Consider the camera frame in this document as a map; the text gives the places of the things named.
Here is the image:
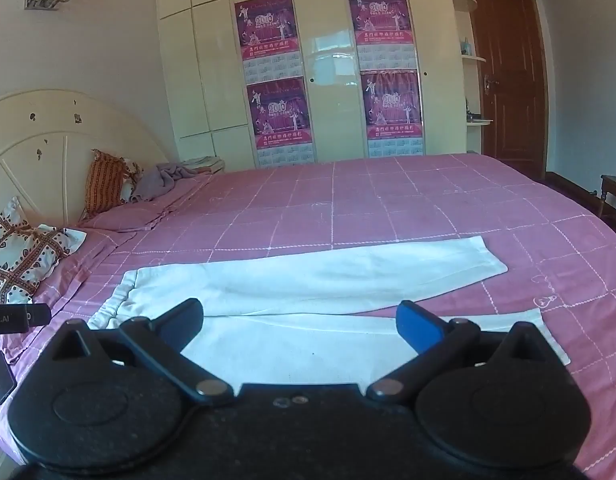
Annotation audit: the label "folded light clothes stack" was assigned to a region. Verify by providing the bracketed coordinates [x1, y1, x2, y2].
[180, 156, 225, 175]

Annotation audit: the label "pink checked bed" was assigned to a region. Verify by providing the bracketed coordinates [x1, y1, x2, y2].
[0, 152, 616, 480]

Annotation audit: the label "cream corner shelf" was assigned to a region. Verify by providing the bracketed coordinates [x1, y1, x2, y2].
[447, 0, 495, 157]

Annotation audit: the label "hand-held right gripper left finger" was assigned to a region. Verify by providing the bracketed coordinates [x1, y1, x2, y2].
[52, 298, 235, 405]

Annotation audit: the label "white floral pillow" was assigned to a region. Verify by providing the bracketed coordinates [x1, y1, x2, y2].
[119, 157, 145, 203]

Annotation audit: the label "grey purple cloth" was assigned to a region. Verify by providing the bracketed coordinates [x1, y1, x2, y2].
[130, 162, 209, 203]

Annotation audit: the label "cream wooden headboard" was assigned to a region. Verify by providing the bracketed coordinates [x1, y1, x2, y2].
[0, 89, 171, 233]

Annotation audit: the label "cream glossy wardrobe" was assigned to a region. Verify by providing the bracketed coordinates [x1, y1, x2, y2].
[153, 0, 469, 170]

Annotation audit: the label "white brown patterned pillow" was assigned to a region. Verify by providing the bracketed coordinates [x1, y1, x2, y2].
[0, 196, 87, 305]

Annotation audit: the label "brown wooden door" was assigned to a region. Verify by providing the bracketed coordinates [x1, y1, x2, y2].
[459, 0, 549, 181]

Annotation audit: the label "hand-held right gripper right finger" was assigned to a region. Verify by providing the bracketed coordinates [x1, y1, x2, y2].
[366, 300, 557, 402]

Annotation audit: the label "black smartphone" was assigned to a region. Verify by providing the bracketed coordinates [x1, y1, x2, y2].
[0, 350, 17, 406]

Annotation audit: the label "purple wall calendar poster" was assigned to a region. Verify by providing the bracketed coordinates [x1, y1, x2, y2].
[234, 0, 304, 83]
[360, 69, 425, 158]
[246, 77, 315, 167]
[346, 0, 417, 72]

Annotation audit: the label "white pants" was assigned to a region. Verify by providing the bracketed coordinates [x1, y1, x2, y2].
[88, 235, 572, 393]

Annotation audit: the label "orange striped pillow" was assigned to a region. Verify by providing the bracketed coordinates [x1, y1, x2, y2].
[84, 149, 131, 216]

